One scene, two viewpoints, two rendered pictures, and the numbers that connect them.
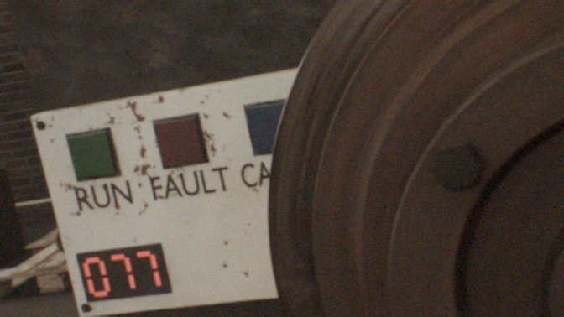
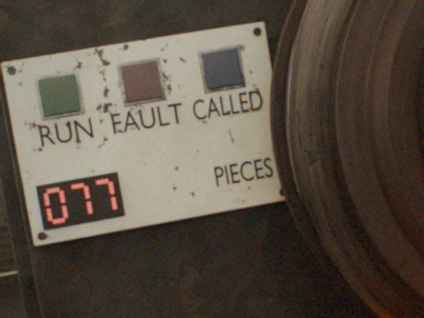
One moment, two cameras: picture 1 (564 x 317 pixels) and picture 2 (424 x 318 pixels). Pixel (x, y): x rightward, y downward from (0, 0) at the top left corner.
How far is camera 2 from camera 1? 0.39 m
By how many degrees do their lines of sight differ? 27
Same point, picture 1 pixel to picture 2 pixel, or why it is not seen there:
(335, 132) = (356, 21)
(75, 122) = (44, 67)
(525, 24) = not seen: outside the picture
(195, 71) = (149, 29)
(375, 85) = not seen: outside the picture
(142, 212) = (101, 145)
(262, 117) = (215, 60)
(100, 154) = (68, 94)
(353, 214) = (370, 83)
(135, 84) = (94, 39)
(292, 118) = (312, 17)
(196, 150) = (157, 88)
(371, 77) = not seen: outside the picture
